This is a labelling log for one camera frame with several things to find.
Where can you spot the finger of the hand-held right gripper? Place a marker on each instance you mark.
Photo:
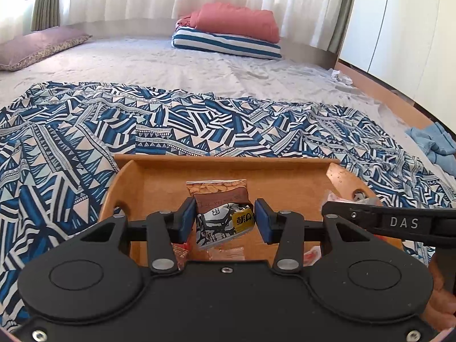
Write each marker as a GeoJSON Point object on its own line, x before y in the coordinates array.
{"type": "Point", "coordinates": [351, 213]}

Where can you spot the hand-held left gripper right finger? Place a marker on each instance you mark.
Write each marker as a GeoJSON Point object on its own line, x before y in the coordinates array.
{"type": "Point", "coordinates": [263, 221]}

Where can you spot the red label clear snack packet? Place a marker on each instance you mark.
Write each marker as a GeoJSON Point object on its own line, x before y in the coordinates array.
{"type": "Point", "coordinates": [226, 253]}

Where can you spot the person's right hand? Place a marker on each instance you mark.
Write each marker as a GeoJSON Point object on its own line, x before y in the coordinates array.
{"type": "Point", "coordinates": [443, 292]}

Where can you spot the coral folded blanket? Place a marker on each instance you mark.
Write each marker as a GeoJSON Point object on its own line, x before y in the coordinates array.
{"type": "Point", "coordinates": [235, 21]}

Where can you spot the crumpled white tissue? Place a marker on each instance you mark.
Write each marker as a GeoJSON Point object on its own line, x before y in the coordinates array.
{"type": "Point", "coordinates": [340, 76]}

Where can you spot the black white snack packet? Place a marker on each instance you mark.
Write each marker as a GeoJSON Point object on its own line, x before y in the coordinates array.
{"type": "Point", "coordinates": [217, 224]}

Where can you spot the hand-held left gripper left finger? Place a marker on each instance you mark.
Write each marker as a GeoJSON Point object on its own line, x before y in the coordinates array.
{"type": "Point", "coordinates": [187, 221]}

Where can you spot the light blue cloth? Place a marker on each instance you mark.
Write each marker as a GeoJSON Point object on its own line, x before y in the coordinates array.
{"type": "Point", "coordinates": [434, 142]}

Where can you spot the purple pillow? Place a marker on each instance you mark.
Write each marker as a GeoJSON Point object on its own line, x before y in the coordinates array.
{"type": "Point", "coordinates": [35, 48]}

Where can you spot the green curtain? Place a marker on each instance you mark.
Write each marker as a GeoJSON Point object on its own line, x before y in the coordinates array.
{"type": "Point", "coordinates": [46, 0]}
{"type": "Point", "coordinates": [338, 10]}

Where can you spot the wooden bed frame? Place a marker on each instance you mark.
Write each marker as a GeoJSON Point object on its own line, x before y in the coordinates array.
{"type": "Point", "coordinates": [392, 96]}

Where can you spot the red white snack packet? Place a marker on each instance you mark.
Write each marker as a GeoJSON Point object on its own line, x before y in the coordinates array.
{"type": "Point", "coordinates": [181, 254]}
{"type": "Point", "coordinates": [310, 255]}

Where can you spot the bed with grey sheet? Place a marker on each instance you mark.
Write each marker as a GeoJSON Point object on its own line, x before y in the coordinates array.
{"type": "Point", "coordinates": [160, 64]}

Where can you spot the blue white striped pillow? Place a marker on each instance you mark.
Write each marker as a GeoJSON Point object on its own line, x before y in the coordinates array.
{"type": "Point", "coordinates": [228, 44]}

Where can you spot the blue white patterned blanket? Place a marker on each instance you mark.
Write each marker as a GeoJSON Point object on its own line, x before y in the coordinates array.
{"type": "Point", "coordinates": [71, 142]}

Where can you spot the white wardrobe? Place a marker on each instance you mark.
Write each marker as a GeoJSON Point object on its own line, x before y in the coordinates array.
{"type": "Point", "coordinates": [402, 25]}

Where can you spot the pink white snack packet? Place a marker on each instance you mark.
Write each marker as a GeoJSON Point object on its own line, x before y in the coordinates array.
{"type": "Point", "coordinates": [338, 197]}

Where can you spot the brown peanut snack packet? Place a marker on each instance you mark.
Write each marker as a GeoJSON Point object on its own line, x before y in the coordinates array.
{"type": "Point", "coordinates": [221, 192]}

